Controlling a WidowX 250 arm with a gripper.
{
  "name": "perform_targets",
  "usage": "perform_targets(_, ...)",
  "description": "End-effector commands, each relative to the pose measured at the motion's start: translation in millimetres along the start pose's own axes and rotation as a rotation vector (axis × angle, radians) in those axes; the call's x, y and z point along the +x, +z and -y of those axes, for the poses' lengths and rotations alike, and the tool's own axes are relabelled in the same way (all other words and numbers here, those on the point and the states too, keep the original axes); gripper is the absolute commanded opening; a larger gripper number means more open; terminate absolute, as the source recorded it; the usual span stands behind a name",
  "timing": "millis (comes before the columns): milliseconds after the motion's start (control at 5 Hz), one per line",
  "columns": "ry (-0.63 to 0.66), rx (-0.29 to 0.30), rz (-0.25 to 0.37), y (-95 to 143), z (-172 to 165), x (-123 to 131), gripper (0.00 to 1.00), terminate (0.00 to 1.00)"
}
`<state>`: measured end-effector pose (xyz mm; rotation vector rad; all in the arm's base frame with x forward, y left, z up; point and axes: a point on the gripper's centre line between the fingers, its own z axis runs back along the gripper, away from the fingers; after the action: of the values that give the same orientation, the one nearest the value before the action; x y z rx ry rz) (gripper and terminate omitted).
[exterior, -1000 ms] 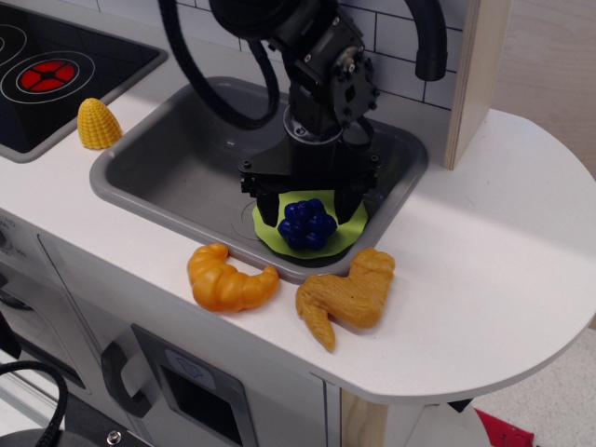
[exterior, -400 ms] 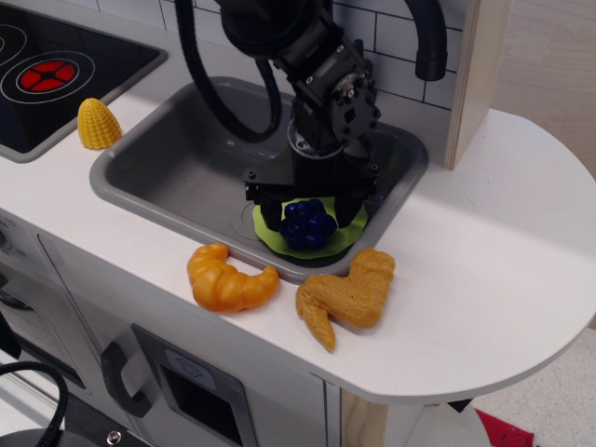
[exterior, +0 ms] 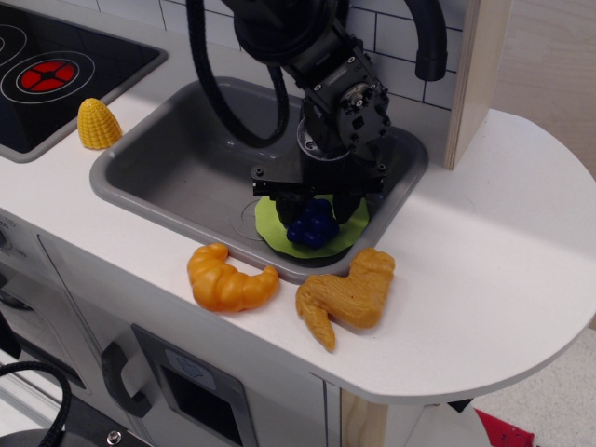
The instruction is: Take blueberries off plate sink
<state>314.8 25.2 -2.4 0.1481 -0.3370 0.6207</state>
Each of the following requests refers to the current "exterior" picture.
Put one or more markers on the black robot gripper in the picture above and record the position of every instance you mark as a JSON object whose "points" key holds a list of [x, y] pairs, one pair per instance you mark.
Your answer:
{"points": [[305, 170]]}

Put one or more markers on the blue toy blueberries cluster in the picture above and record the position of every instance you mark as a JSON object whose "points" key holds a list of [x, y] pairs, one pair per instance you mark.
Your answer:
{"points": [[316, 226]]}

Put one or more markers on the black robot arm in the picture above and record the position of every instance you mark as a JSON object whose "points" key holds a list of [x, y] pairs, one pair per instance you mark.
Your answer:
{"points": [[343, 119]]}

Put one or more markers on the green toy plate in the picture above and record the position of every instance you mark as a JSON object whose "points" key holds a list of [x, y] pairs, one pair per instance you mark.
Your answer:
{"points": [[273, 231]]}

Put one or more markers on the grey toy sink basin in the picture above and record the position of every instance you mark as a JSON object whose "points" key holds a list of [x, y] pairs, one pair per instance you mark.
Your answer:
{"points": [[182, 169]]}

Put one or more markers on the toy fried chicken wing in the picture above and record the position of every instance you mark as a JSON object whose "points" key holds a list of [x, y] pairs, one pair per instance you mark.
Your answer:
{"points": [[357, 299]]}

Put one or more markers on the orange toy croissant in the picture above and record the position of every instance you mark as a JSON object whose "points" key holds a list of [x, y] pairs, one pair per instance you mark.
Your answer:
{"points": [[219, 287]]}

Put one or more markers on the black toy faucet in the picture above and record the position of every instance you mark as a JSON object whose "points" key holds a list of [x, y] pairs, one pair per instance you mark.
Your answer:
{"points": [[432, 53]]}

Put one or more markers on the yellow toy corn piece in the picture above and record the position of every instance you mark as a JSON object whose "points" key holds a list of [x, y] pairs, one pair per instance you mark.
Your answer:
{"points": [[97, 126]]}

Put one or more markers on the red cloth on floor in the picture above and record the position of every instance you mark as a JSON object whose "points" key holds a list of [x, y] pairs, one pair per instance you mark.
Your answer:
{"points": [[503, 434]]}

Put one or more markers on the black toy stovetop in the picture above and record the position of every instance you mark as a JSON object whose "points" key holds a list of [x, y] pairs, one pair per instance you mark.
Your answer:
{"points": [[49, 67]]}

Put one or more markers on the wooden kitchen side post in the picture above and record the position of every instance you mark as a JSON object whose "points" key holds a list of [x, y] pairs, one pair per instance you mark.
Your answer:
{"points": [[484, 33]]}

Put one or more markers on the dark grey oven door handle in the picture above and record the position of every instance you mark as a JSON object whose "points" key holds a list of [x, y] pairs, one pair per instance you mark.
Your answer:
{"points": [[113, 362]]}

